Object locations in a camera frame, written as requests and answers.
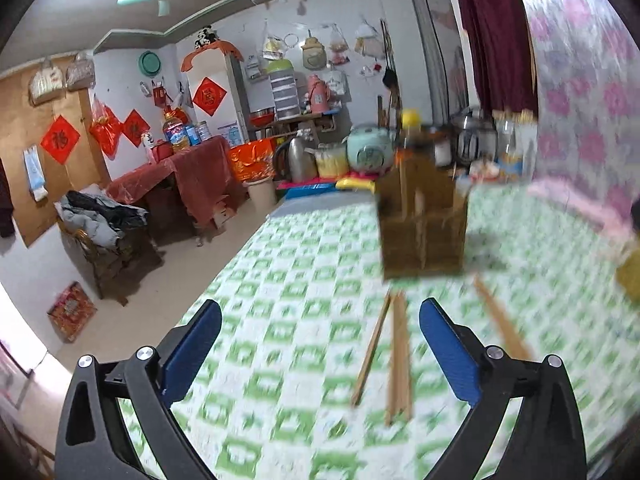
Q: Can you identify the white refrigerator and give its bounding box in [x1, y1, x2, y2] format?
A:
[187, 50, 251, 146]

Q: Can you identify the white and blue towel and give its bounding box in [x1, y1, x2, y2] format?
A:
[22, 146, 48, 203]

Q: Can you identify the wooden chopstick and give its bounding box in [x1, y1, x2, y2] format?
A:
[398, 290, 415, 420]
[351, 290, 393, 407]
[385, 290, 404, 426]
[472, 275, 532, 361]

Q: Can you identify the brown wooden wall board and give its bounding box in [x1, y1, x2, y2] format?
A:
[0, 57, 113, 248]

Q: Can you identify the red hanging decoration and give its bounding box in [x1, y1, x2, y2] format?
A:
[90, 100, 123, 161]

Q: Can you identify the beige hanging pouch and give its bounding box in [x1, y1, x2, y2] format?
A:
[300, 37, 328, 71]

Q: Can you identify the red diamond paper poster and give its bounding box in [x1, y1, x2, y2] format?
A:
[40, 115, 82, 166]
[122, 109, 148, 148]
[192, 76, 228, 117]

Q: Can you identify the wooden chair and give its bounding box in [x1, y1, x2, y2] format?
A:
[60, 200, 161, 306]

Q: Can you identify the maroon curtain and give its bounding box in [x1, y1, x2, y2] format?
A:
[450, 0, 540, 118]

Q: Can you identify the wooden slatted chopstick holder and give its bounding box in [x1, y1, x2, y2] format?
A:
[376, 160, 471, 281]

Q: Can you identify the panda plush toy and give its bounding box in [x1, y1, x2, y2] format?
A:
[194, 25, 221, 51]

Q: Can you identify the cooking oil bottle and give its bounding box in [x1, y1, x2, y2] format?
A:
[162, 112, 192, 153]

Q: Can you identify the pile of grey clothes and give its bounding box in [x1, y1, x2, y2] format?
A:
[55, 190, 150, 251]

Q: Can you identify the table with red cloth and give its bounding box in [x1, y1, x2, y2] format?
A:
[106, 136, 248, 246]

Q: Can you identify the steel kettle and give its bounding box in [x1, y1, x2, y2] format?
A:
[274, 136, 317, 183]

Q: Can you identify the pink floral curtain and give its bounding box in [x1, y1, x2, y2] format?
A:
[510, 0, 640, 221]

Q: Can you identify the clear plastic bottle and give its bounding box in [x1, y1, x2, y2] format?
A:
[495, 110, 523, 181]

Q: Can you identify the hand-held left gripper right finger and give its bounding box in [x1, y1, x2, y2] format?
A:
[419, 297, 588, 480]

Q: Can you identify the pink thermos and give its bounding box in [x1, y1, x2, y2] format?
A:
[306, 75, 331, 116]

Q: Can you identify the dark sauce bottle yellow cap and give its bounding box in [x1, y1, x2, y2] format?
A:
[395, 109, 436, 171]

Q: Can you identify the blue tray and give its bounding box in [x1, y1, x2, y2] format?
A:
[285, 182, 346, 201]

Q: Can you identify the beige trash bin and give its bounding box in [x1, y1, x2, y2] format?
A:
[243, 176, 277, 216]

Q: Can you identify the red printed box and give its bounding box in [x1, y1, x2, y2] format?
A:
[46, 281, 98, 343]

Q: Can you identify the plastic drawer tower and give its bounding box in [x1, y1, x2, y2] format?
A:
[267, 60, 301, 121]

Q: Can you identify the light green rice cooker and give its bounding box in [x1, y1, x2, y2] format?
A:
[346, 122, 397, 176]

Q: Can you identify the orange red bag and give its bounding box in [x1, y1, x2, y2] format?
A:
[229, 139, 277, 183]

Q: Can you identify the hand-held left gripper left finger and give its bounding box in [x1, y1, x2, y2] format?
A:
[54, 299, 223, 480]

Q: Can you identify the hanging clear bag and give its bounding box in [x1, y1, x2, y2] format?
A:
[66, 52, 96, 92]
[29, 60, 66, 106]

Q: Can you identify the pink cloth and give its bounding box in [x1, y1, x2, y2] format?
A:
[527, 177, 640, 261]

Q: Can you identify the green checked tablecloth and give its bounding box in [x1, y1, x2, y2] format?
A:
[120, 180, 640, 480]

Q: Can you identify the silver pressure cooker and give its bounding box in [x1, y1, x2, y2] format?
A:
[450, 107, 498, 166]

